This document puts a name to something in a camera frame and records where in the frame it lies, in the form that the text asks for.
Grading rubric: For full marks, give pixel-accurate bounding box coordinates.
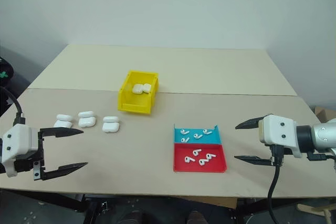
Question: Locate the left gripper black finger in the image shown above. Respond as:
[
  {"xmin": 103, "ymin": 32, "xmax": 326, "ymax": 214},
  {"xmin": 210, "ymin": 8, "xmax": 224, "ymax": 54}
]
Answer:
[
  {"xmin": 43, "ymin": 162, "xmax": 89, "ymax": 182},
  {"xmin": 39, "ymin": 127, "xmax": 85, "ymax": 138}
]

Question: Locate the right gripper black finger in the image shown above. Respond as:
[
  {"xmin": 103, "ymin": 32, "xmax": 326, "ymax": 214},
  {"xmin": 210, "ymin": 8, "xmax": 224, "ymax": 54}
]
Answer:
[
  {"xmin": 234, "ymin": 155, "xmax": 275, "ymax": 167},
  {"xmin": 235, "ymin": 115, "xmax": 268, "ymax": 131}
]

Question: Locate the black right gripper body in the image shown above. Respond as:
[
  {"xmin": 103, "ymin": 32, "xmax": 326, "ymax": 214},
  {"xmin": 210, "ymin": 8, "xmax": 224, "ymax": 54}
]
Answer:
[{"xmin": 268, "ymin": 143, "xmax": 292, "ymax": 167}]

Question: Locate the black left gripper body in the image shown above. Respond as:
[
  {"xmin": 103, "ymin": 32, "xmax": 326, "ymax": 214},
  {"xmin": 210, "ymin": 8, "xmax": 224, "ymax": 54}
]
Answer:
[{"xmin": 13, "ymin": 129, "xmax": 47, "ymax": 182}]

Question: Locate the brown cardboard box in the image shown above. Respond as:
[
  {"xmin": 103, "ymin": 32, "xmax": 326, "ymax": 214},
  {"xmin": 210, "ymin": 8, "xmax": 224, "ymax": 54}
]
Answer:
[{"xmin": 314, "ymin": 105, "xmax": 336, "ymax": 123}]

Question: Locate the yellow plastic bin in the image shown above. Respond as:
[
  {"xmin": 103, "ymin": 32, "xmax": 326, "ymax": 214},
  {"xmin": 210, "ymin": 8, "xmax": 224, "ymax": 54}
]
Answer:
[{"xmin": 118, "ymin": 70, "xmax": 160, "ymax": 115}]

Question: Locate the red plastic tray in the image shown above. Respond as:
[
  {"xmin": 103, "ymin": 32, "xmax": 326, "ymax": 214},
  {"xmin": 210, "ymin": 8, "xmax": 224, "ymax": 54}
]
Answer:
[{"xmin": 173, "ymin": 143, "xmax": 228, "ymax": 174}]

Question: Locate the blue plastic tray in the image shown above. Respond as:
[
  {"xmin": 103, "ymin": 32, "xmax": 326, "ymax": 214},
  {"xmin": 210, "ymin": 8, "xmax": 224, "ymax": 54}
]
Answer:
[{"xmin": 173, "ymin": 123, "xmax": 223, "ymax": 145}]

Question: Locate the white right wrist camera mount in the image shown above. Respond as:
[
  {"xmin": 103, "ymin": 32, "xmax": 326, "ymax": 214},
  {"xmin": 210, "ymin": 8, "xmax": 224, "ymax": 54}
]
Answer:
[{"xmin": 258, "ymin": 114, "xmax": 302, "ymax": 158}]

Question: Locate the black metal table frame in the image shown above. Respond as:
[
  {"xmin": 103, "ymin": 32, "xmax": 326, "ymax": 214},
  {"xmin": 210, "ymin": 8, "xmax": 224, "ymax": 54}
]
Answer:
[{"xmin": 15, "ymin": 189, "xmax": 91, "ymax": 224}]

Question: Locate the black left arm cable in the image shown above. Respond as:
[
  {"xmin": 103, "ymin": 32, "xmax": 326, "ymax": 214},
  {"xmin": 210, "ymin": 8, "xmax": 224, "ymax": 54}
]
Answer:
[{"xmin": 0, "ymin": 86, "xmax": 26, "ymax": 125}]

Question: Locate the light wooden frame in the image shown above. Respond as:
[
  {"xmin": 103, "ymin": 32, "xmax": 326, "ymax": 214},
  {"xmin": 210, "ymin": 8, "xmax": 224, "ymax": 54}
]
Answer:
[{"xmin": 296, "ymin": 202, "xmax": 336, "ymax": 224}]

